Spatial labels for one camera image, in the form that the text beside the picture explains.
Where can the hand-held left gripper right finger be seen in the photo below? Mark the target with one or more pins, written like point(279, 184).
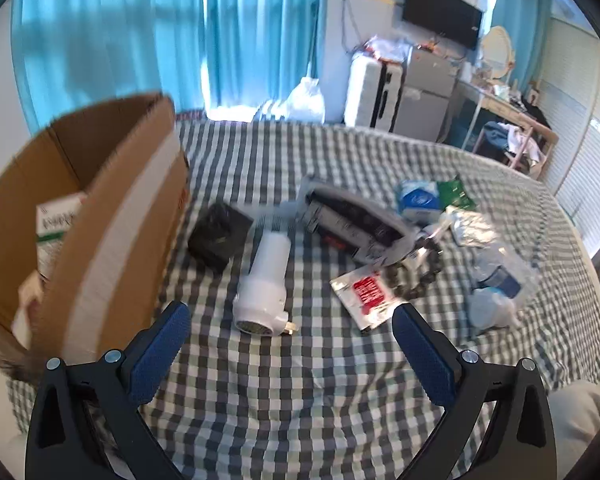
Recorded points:
point(425, 360)

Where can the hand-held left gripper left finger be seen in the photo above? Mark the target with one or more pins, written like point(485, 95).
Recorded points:
point(160, 355)

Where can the blue tissue pack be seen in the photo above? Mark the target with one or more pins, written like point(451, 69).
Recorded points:
point(419, 200)

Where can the brown cardboard box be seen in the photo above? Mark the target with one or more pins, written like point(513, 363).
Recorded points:
point(130, 170)

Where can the red and white sachet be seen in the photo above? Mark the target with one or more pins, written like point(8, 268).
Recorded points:
point(367, 292)

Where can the crushed clear plastic bottle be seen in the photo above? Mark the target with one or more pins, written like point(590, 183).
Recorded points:
point(502, 277)

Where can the checkered bedsheet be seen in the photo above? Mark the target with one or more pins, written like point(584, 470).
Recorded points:
point(305, 400)

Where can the black pouch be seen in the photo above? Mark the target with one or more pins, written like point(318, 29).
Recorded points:
point(217, 235)

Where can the white plug-in device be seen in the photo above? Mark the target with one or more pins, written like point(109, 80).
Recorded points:
point(267, 265)

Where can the silver foil packet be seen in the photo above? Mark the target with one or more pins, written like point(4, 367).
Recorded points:
point(472, 225)

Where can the grey pencil case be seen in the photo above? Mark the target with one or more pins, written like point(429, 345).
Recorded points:
point(350, 225)

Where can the green and white carton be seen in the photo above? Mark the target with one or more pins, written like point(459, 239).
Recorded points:
point(55, 225)

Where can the green snack packet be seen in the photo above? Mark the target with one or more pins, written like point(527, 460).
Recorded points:
point(457, 192)

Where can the blue garment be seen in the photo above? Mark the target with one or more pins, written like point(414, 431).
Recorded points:
point(495, 135)

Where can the white garment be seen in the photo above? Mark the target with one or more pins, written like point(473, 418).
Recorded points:
point(524, 145)

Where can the wooden chair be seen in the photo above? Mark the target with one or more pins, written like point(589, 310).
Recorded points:
point(542, 132)

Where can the grey fridge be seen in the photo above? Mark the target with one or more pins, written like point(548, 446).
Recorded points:
point(427, 95)

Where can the wooden desk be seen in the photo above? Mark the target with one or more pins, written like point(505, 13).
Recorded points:
point(480, 95)

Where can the dark cloth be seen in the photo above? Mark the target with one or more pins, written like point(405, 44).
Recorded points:
point(535, 110)

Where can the white suitcase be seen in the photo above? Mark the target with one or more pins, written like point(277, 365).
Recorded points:
point(365, 90)

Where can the white plastic bag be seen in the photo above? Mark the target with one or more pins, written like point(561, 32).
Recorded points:
point(305, 100)

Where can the white slatted door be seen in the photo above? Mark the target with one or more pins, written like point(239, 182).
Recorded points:
point(575, 110)

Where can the colourful bag pile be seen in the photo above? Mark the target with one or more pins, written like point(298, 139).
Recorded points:
point(382, 49)

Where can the oval table mirror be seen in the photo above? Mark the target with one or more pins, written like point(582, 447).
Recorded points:
point(496, 50)

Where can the wide blue curtain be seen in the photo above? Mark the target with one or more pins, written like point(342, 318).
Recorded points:
point(130, 35)

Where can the narrow blue curtain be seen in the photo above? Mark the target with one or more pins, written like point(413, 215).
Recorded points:
point(517, 5)

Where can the black wall television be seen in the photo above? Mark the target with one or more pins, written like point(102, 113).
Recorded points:
point(440, 10)

